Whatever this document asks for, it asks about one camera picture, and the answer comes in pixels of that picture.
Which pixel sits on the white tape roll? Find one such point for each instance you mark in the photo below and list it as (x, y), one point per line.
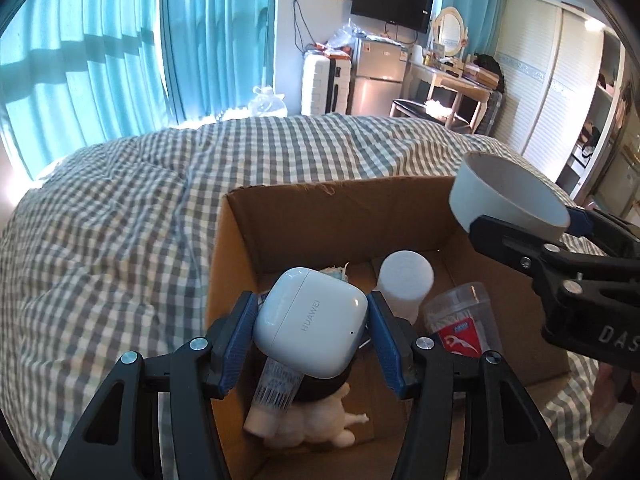
(489, 185)

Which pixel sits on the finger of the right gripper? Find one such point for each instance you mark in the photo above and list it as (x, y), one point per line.
(612, 235)
(513, 247)

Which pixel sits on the white plush toy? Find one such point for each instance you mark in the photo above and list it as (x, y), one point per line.
(318, 422)

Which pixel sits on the small white tube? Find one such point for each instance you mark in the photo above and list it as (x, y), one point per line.
(276, 389)

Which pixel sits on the silver mini fridge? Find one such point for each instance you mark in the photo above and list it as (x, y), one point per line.
(378, 71)

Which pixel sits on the brown cardboard box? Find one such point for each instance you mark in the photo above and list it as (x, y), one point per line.
(264, 230)

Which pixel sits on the person's right hand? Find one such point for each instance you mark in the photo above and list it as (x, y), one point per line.
(607, 414)

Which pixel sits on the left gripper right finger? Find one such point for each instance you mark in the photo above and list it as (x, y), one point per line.
(505, 436)

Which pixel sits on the black cushioned stool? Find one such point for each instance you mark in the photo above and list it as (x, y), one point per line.
(402, 108)

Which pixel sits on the middle teal curtain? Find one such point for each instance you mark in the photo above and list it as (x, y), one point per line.
(215, 53)

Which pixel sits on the black round case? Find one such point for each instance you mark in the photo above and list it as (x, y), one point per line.
(315, 389)

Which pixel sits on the large teal window curtain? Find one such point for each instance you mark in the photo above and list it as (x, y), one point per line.
(75, 73)

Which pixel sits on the white dressing table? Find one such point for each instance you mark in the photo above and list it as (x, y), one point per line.
(463, 88)

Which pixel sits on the checkered grey bed quilt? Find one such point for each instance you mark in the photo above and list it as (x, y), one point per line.
(112, 252)

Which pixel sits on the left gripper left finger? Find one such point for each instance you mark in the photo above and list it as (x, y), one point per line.
(118, 434)

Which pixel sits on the black wall television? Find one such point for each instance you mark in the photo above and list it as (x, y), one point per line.
(411, 14)

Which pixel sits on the white sliding wardrobe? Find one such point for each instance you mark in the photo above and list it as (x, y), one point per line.
(565, 78)

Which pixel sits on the clear floss pick jar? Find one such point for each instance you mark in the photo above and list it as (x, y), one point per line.
(461, 319)

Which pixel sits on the white oval vanity mirror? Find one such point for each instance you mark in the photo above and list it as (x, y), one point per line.
(450, 32)

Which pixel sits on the black bag on table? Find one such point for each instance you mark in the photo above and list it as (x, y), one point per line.
(489, 72)

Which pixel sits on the white suitcase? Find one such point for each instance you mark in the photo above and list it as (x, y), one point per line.
(325, 84)

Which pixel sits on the white earbuds case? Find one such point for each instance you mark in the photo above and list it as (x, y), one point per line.
(311, 323)

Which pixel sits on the blue tissue pack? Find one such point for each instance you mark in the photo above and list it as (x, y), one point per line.
(338, 272)

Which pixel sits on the white plug-in night light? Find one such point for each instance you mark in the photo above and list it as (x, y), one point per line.
(404, 279)

